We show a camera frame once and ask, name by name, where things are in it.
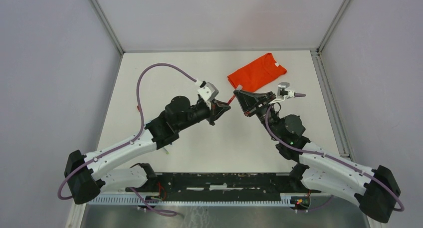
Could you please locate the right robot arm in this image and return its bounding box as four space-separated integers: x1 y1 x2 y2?
233 90 405 224

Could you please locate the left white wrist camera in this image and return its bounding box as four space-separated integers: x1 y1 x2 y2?
195 80 219 102

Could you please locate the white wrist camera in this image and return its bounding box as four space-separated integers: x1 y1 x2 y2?
270 82 295 104
195 80 219 102

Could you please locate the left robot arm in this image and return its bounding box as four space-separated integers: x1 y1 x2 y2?
58 96 230 205

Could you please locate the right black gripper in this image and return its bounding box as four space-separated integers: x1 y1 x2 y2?
233 90 281 141

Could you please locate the white slotted cable duct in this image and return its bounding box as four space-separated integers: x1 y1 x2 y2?
88 194 297 208

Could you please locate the thin green-tip pen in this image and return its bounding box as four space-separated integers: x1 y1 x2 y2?
163 148 170 155

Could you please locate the folded orange cloth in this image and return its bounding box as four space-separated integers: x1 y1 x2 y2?
227 53 287 92

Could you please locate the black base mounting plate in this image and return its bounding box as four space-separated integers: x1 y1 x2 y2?
135 173 310 202

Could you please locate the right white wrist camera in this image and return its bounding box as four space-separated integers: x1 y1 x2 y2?
270 82 295 104

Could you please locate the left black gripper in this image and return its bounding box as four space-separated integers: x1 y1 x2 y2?
176 97 229 131

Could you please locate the red orange pen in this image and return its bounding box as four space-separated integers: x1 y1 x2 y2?
227 95 235 105

